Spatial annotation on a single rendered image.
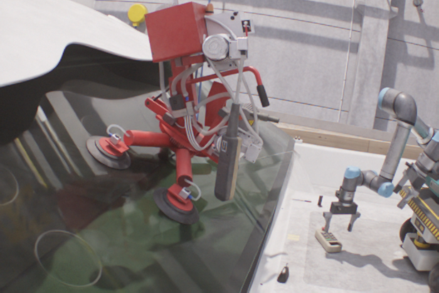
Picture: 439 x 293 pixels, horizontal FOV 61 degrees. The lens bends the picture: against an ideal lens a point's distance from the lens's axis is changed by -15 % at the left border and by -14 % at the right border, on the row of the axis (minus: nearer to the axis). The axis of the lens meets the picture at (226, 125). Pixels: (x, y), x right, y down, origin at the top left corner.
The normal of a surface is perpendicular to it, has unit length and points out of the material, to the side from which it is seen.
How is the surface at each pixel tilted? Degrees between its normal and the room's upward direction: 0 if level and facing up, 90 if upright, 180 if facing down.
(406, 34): 90
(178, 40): 90
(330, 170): 90
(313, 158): 90
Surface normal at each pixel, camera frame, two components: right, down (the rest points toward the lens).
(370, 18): -0.21, 0.18
